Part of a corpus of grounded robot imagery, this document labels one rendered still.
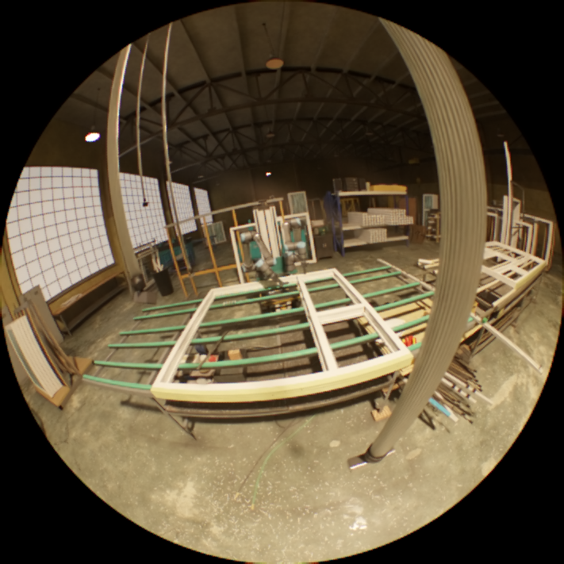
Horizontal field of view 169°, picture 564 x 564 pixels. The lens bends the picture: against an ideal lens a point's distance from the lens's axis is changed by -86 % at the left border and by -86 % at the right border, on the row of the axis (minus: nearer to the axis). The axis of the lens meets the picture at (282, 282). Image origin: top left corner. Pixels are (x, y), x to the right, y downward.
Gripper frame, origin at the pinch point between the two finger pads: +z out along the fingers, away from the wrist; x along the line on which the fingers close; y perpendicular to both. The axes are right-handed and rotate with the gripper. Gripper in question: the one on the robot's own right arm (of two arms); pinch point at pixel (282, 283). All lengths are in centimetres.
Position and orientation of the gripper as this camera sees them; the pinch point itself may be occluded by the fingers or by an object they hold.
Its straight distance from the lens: 201.7
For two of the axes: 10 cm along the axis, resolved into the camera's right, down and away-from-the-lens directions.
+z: 7.2, 6.3, 2.9
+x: -0.5, -3.7, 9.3
